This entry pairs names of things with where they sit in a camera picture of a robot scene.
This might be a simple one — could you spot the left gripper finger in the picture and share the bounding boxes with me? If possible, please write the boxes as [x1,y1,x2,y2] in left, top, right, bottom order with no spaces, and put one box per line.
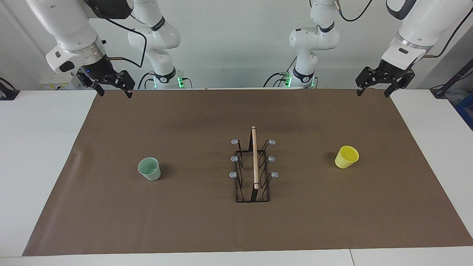
[384,70,415,98]
[355,66,378,97]

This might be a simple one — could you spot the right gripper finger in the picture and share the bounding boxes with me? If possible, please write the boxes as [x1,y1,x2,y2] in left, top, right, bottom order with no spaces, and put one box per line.
[76,70,105,97]
[114,70,135,99]

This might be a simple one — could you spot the yellow plastic cup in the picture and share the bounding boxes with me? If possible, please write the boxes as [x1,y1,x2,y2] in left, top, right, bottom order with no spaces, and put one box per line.
[335,146,360,169]

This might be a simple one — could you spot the pale green plastic cup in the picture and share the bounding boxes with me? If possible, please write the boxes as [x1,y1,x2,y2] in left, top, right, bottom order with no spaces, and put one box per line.
[138,157,161,181]

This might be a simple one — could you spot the white power strip box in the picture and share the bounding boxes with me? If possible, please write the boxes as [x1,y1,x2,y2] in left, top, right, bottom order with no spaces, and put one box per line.
[39,72,80,90]

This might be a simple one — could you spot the black stand with pole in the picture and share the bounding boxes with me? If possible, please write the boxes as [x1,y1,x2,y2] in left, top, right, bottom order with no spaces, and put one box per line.
[431,59,473,98]

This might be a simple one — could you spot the blue crate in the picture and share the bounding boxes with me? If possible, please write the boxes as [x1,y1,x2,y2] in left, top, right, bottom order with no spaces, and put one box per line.
[454,92,473,130]

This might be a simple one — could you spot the black table clamp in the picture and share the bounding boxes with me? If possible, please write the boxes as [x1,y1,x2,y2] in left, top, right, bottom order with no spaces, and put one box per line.
[0,78,20,101]

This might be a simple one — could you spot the brown table mat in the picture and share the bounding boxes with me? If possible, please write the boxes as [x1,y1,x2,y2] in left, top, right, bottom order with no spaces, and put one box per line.
[22,88,473,256]

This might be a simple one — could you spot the black right base cable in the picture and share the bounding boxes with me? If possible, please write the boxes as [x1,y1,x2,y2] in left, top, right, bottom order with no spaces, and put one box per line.
[137,71,156,90]

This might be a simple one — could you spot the black base cable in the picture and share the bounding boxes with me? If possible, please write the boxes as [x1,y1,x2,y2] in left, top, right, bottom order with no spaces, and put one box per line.
[263,55,298,88]
[137,71,156,90]

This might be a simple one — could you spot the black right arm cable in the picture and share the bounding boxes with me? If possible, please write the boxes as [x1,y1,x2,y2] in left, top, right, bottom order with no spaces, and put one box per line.
[105,17,148,69]

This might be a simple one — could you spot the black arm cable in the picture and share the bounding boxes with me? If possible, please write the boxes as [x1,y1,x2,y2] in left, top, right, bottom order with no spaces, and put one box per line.
[334,0,473,59]
[105,17,148,69]

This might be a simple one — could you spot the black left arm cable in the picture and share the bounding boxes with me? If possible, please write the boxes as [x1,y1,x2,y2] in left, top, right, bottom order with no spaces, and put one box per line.
[334,0,473,59]

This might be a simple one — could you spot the black left base cable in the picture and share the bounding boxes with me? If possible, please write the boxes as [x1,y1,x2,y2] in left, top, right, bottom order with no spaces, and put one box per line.
[263,55,298,88]

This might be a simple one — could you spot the black wire cup rack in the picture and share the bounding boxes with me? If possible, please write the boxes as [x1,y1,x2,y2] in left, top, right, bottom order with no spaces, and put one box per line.
[229,126,279,203]

